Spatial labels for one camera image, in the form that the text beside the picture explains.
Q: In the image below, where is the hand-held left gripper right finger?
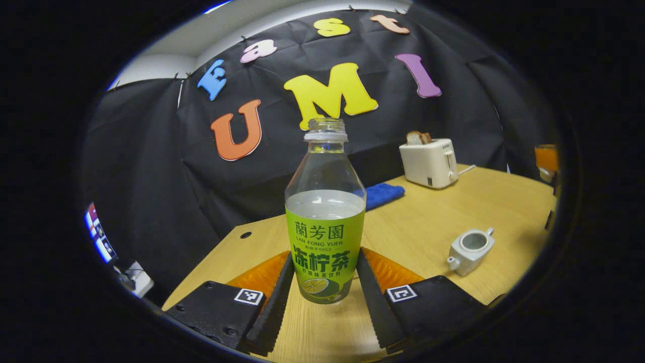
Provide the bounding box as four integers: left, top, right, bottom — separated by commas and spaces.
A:
355, 247, 487, 353

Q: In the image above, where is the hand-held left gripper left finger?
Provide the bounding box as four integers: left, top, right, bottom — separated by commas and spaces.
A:
164, 251, 295, 357

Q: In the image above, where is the green label water bottle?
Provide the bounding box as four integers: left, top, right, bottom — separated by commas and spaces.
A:
285, 117, 367, 305

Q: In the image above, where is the white ceramic teacup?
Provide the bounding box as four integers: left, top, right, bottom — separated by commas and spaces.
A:
447, 228, 495, 277

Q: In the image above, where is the blue folded towel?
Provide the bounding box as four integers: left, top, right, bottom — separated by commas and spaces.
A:
353, 183, 406, 211

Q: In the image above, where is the white toaster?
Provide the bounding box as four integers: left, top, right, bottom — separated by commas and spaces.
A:
399, 138, 459, 190

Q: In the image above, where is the white side desk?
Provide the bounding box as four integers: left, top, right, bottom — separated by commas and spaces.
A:
113, 261, 154, 298

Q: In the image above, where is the computer monitor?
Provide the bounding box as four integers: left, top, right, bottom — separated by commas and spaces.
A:
85, 202, 119, 264

